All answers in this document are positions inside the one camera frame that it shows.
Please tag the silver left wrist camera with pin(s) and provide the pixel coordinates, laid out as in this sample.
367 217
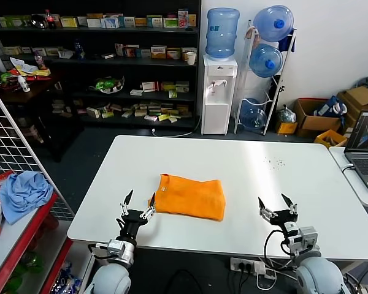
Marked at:
116 246

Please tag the scattered dark crumbs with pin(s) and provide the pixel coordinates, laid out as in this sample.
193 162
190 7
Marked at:
276 162

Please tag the green white snack bag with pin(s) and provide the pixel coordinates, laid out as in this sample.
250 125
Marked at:
107 85

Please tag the black shelving unit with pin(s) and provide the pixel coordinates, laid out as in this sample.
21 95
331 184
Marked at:
159 73

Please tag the yellow white medicine box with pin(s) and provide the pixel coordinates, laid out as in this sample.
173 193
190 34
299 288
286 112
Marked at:
192 21

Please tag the blue drink bottle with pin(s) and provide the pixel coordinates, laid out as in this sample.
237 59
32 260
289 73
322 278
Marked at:
78 50

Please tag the blue water jug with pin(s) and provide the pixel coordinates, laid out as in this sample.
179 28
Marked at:
273 23
222 33
254 118
265 61

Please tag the black rounded base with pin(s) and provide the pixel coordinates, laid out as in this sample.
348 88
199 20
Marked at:
184 283

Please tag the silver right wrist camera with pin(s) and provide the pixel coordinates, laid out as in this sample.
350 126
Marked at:
305 237

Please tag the white paper cup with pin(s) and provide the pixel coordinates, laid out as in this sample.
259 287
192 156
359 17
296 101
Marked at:
191 58

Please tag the beige medicine box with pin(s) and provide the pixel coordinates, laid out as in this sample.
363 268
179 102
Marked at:
140 113

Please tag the small yellow green box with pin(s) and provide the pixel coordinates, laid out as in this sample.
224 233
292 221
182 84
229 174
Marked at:
172 94

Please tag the blue white medicine box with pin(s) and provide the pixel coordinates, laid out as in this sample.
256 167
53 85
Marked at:
111 22

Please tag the open cardboard box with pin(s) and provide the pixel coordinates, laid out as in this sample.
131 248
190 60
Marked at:
317 121

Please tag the white water dispenser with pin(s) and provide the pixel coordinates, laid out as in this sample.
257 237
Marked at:
216 101

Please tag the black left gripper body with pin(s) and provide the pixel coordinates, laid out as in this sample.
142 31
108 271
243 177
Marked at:
132 222

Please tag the pink colourful box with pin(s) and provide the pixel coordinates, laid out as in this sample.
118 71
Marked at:
183 18

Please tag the clear plastic bag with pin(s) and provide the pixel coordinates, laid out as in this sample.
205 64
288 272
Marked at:
286 114

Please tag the purple drink bottle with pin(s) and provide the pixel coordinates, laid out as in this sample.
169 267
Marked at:
40 61

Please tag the orange t-shirt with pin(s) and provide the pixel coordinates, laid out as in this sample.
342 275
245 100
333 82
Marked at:
190 199

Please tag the cola bottle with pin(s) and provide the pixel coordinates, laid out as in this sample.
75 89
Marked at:
51 20

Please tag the black stand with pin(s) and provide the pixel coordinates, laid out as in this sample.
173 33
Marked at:
273 95

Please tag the yellow plastic bin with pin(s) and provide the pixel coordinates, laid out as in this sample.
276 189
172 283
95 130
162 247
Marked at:
329 137

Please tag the white red-framed cart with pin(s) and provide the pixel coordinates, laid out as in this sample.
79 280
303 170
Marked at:
18 229

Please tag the small yellow cardboard box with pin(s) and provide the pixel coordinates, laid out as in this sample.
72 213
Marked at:
286 128

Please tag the flat white medicine box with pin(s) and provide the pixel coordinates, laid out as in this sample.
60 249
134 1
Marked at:
108 56
136 92

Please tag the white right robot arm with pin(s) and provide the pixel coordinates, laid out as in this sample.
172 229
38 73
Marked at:
319 275

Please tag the blue white plastic bag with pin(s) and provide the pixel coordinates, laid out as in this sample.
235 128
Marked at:
66 275

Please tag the dark wooden table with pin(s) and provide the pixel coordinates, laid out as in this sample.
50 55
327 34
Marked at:
43 92

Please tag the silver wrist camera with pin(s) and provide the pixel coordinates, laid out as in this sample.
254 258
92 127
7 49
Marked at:
116 246
305 237

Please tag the white jug rack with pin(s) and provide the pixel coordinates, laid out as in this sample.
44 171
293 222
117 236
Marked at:
247 52

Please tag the closed cardboard box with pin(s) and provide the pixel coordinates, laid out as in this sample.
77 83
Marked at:
360 96

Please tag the grey laptop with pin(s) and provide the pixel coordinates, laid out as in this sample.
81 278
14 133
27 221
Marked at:
363 144

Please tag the white green medicine box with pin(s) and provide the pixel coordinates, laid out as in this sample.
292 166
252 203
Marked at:
182 86
53 52
154 21

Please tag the light blue cloth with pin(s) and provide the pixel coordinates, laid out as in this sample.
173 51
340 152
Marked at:
24 193

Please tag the white power strip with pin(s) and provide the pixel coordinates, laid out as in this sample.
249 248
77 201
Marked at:
246 265

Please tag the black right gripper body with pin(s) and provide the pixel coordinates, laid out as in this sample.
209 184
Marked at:
285 220

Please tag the open white box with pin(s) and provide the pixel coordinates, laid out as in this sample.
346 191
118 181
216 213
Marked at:
66 54

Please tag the yellow white paper pile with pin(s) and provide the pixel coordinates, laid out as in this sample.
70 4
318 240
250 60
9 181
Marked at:
24 67

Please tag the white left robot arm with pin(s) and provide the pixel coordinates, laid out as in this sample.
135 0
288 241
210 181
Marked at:
110 278

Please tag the red green snack packets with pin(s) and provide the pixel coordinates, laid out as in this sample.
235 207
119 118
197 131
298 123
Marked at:
7 78

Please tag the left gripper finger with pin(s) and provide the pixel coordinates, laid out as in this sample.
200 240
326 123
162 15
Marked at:
150 208
125 203

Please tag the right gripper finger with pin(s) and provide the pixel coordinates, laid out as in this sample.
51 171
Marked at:
266 212
292 207

